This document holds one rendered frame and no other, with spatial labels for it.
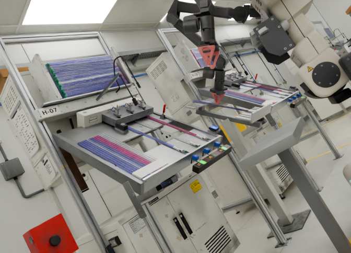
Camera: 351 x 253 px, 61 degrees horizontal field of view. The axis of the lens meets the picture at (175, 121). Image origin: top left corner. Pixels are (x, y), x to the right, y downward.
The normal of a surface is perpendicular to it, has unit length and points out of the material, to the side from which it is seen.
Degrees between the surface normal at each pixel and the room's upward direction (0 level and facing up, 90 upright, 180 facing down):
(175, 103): 90
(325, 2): 90
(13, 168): 90
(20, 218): 90
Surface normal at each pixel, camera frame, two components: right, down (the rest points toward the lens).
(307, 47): -0.29, 0.04
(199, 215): 0.60, -0.44
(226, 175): -0.62, 0.26
